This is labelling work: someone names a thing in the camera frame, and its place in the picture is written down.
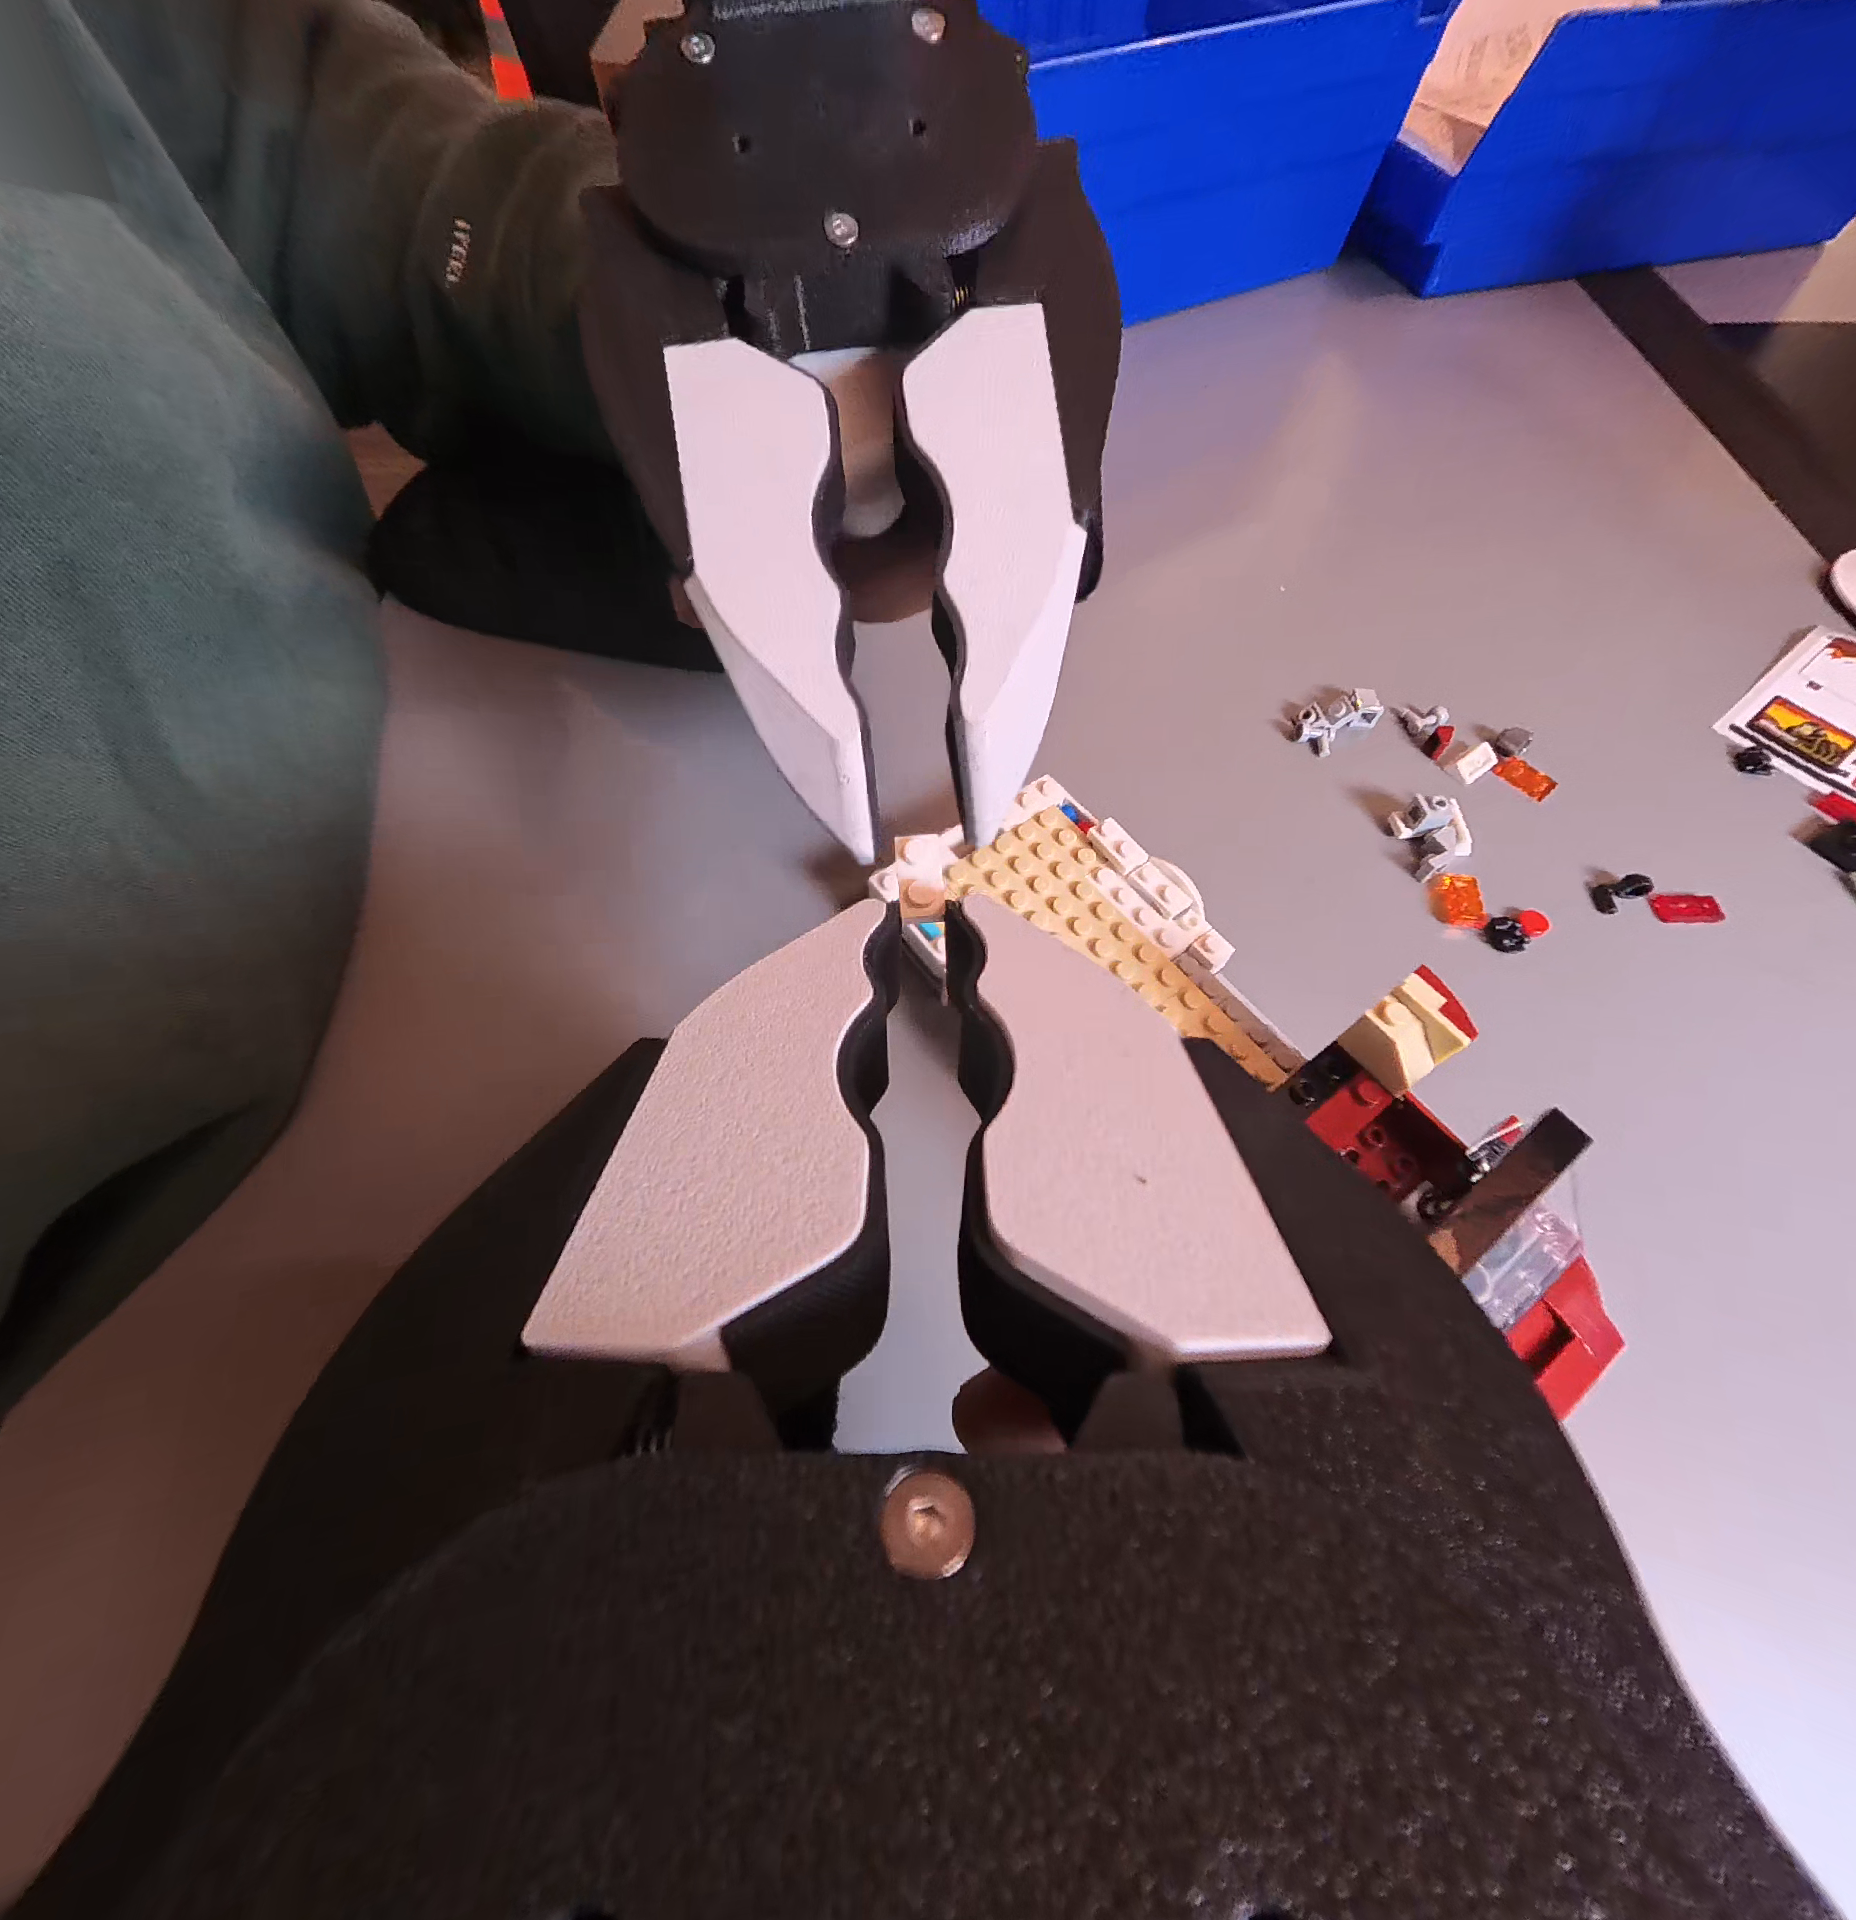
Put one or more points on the sticker sheet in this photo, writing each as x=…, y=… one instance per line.
x=1812, y=706

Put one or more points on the white printed paper sheet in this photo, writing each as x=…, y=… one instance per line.
x=1466, y=78

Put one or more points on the black oval pad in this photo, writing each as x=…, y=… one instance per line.
x=491, y=572

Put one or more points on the small orange object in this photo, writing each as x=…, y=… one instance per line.
x=500, y=46

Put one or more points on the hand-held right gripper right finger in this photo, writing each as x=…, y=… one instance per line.
x=1153, y=1186

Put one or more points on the toy brick truck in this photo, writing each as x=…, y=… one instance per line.
x=1076, y=886

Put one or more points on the person's left forearm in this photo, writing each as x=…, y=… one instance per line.
x=343, y=224

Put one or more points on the person's torso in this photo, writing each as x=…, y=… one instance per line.
x=118, y=677

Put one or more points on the pile of small loose bricks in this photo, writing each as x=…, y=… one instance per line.
x=1431, y=821

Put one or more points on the orange transparent brick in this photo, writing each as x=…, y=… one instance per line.
x=1454, y=896

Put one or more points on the red transparent brick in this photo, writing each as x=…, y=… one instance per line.
x=1684, y=907
x=1846, y=809

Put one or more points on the blue storage bin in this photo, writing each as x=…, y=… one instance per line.
x=1617, y=181
x=1243, y=181

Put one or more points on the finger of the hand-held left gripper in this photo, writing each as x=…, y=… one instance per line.
x=749, y=496
x=1005, y=482

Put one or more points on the black piece with red stud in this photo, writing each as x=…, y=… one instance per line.
x=1514, y=926

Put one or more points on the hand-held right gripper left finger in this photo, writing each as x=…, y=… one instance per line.
x=701, y=1186

